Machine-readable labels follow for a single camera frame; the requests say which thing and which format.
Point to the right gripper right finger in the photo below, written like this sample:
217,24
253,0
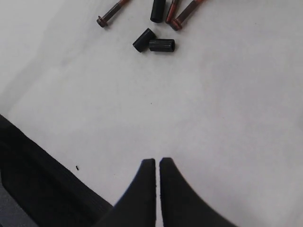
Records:
180,203

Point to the rusty brown flanged bolt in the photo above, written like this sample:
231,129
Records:
111,13
185,14
171,11

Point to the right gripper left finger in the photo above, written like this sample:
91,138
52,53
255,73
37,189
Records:
139,198

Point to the black ribbed plastic sleeve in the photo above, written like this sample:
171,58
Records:
157,10
162,45
143,40

